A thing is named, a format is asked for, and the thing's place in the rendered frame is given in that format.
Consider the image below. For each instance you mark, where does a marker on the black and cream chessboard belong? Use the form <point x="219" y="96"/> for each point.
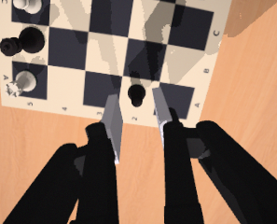
<point x="96" y="48"/>

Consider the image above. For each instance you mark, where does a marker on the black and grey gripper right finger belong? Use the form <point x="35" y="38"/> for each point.
<point x="247" y="187"/>

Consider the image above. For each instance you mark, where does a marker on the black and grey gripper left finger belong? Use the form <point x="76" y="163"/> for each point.
<point x="52" y="196"/>

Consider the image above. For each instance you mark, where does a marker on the white pawn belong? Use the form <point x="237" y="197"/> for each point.
<point x="30" y="6"/>

